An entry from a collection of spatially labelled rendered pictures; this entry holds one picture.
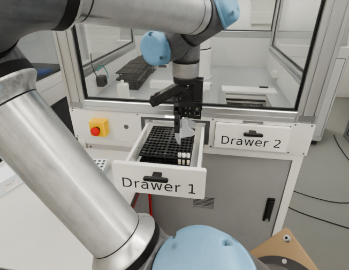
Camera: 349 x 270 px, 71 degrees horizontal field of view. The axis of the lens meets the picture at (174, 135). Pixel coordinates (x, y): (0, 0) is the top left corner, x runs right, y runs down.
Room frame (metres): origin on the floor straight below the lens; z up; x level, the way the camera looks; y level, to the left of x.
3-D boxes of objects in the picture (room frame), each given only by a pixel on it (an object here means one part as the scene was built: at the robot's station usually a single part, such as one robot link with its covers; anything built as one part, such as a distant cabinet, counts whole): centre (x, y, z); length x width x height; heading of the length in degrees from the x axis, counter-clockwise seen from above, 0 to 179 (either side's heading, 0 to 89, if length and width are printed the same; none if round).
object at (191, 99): (0.69, -0.04, 1.11); 0.09 x 0.08 x 0.12; 81
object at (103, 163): (0.77, 0.31, 0.78); 0.12 x 0.08 x 0.04; 0
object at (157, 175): (0.58, 0.05, 0.91); 0.07 x 0.04 x 0.01; 81
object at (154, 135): (0.80, 0.02, 0.87); 0.22 x 0.18 x 0.06; 171
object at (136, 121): (1.39, -0.11, 0.87); 1.02 x 0.95 x 0.14; 81
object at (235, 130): (0.87, -0.31, 0.87); 0.29 x 0.02 x 0.11; 81
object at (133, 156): (0.81, 0.02, 0.86); 0.40 x 0.26 x 0.06; 171
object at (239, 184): (1.39, -0.12, 0.40); 1.03 x 0.95 x 0.80; 81
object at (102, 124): (0.95, 0.33, 0.88); 0.07 x 0.05 x 0.07; 81
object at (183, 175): (0.60, 0.05, 0.87); 0.29 x 0.02 x 0.11; 81
